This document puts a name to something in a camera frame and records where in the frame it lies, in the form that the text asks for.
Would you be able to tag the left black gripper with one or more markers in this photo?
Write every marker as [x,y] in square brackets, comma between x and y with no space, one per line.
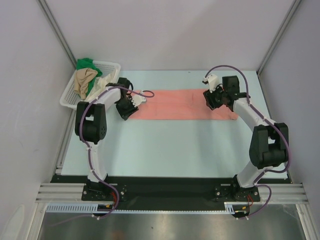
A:
[125,114]

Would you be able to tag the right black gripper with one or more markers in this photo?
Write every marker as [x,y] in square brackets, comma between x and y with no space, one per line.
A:
[211,99]

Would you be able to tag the pink t shirt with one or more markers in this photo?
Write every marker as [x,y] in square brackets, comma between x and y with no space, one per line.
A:
[181,104]

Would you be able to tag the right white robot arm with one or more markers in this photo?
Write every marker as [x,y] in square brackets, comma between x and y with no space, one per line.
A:
[268,147]

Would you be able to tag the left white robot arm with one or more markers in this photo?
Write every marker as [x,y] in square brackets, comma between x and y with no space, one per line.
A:
[91,128]

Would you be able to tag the cream white t shirt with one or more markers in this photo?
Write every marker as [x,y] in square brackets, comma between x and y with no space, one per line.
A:
[99,85]

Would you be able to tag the beige t shirt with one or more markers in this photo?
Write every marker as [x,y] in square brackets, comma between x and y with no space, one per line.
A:
[82,78]

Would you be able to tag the white plastic basket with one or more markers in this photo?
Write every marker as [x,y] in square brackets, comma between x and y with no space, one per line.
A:
[70,99]

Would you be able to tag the green t shirt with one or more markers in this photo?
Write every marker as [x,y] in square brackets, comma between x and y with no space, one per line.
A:
[88,63]

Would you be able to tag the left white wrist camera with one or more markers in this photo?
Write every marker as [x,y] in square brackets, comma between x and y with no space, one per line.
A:
[138,98]

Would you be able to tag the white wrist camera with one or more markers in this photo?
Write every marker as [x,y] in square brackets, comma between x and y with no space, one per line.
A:
[138,98]
[212,81]

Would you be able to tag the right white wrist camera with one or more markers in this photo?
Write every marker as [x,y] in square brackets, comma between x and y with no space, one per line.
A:
[212,81]

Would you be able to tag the right aluminium corner post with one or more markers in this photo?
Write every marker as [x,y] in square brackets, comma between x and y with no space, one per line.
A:
[289,16]

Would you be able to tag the aluminium corner post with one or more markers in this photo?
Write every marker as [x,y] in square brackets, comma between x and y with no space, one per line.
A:
[289,16]
[48,14]

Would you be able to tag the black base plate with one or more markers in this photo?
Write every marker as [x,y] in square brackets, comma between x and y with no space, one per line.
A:
[174,194]

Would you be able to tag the aluminium frame rail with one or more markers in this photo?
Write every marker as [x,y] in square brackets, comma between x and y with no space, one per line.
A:
[72,193]

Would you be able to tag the white slotted cable duct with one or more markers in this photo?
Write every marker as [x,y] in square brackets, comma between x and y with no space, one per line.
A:
[72,207]

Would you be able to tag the left aluminium corner post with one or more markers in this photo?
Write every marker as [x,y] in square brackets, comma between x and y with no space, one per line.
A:
[48,14]

